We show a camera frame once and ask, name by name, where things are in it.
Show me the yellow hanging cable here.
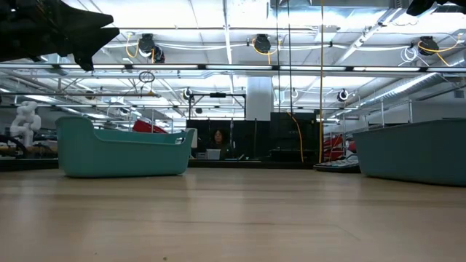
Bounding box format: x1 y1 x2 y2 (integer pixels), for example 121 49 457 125
318 0 325 164

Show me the silver spiral air duct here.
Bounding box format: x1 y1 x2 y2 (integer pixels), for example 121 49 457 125
358 71 466 107

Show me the tall black cabinet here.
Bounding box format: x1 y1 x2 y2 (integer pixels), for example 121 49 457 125
269 111 318 163

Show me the white square column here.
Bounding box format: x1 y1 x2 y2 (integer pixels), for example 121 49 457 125
245 75 275 122

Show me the black gantry frame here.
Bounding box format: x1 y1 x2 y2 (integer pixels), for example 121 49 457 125
187 92 248 120

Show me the curved yellow cable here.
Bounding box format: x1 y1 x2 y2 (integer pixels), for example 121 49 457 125
287 111 305 163

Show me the red storage bin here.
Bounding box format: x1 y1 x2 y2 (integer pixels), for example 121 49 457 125
327 133 358 151
323 145 345 162

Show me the hanging black cable loop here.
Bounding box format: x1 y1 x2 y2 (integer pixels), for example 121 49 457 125
138 70 157 84

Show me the teal green plastic bin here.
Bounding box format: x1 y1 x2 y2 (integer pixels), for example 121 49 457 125
55 115 197 179

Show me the black desk calculator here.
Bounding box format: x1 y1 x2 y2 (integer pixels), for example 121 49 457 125
313 154 362 174

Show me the red tray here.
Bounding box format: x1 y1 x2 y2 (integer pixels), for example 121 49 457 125
131 119 168 135

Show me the person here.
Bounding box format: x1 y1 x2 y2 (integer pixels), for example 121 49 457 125
211 128 234 160

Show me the long ceiling light strip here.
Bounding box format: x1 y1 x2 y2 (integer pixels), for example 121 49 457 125
0 63 466 73

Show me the black panel partition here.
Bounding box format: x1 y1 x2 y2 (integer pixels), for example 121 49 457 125
186 119 272 161

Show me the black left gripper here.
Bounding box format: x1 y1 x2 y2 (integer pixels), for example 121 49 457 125
0 0 120 71

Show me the blue-grey plastic bin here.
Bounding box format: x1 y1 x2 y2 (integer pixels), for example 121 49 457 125
352 118 466 188

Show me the black curved hose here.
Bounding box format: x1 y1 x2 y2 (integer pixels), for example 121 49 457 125
0 133 28 159

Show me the black ceiling cable reel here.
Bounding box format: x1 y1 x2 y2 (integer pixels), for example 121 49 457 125
125 32 167 64
251 33 277 65
416 33 464 66

